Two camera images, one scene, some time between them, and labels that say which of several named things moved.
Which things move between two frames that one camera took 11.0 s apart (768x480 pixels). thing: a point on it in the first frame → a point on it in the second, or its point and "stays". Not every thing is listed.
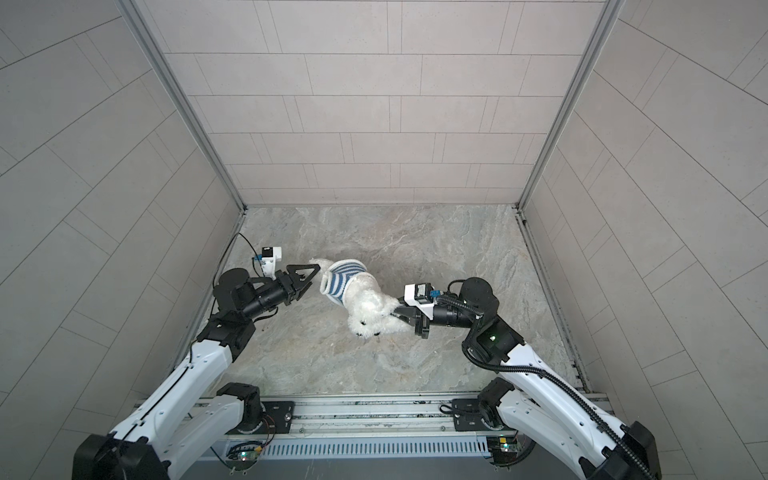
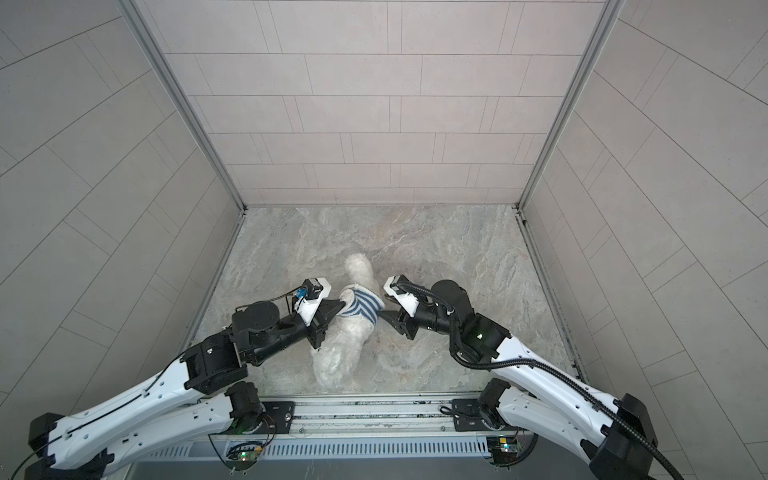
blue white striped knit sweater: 334,280 → 366,303
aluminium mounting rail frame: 375,418 stays
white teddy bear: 370,311 → 335,360
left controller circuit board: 243,457 stays
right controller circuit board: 504,449 stays
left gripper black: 288,283 → 316,324
